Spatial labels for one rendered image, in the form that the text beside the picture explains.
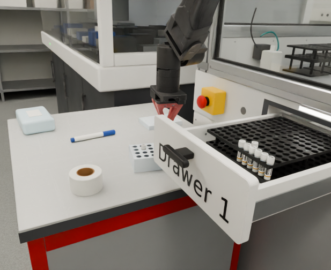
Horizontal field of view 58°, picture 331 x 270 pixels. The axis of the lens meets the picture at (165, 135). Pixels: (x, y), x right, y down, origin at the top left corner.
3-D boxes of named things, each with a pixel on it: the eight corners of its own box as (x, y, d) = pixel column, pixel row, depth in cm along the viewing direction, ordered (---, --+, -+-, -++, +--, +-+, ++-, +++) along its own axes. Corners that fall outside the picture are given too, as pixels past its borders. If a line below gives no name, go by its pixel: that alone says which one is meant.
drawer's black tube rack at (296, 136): (262, 199, 51) (269, 166, 49) (204, 156, 65) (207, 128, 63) (342, 172, 61) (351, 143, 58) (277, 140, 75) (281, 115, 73)
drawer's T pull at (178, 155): (183, 170, 47) (183, 162, 46) (161, 150, 53) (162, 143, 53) (201, 165, 49) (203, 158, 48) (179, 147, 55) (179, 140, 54)
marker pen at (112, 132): (72, 143, 87) (71, 138, 86) (70, 141, 88) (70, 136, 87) (115, 134, 94) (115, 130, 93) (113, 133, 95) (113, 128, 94)
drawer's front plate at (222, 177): (238, 247, 43) (250, 182, 39) (153, 160, 66) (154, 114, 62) (248, 243, 44) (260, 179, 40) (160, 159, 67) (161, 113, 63)
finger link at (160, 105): (173, 120, 82) (175, 87, 78) (182, 129, 75) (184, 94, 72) (149, 122, 80) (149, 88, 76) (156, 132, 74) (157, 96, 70)
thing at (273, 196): (242, 227, 45) (248, 194, 42) (163, 156, 65) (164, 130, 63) (389, 172, 62) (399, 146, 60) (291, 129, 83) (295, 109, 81)
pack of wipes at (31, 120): (56, 130, 95) (54, 117, 93) (24, 136, 90) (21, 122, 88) (45, 116, 106) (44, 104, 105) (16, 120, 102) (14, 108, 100)
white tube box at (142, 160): (133, 173, 72) (133, 159, 71) (129, 157, 80) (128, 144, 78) (182, 167, 76) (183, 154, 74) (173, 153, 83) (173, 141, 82)
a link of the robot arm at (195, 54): (174, 11, 63) (194, 44, 61) (208, 11, 70) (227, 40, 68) (148, 49, 72) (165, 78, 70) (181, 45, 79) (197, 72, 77)
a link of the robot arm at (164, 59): (152, 40, 68) (169, 43, 65) (173, 39, 73) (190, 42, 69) (151, 70, 71) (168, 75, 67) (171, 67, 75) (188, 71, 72)
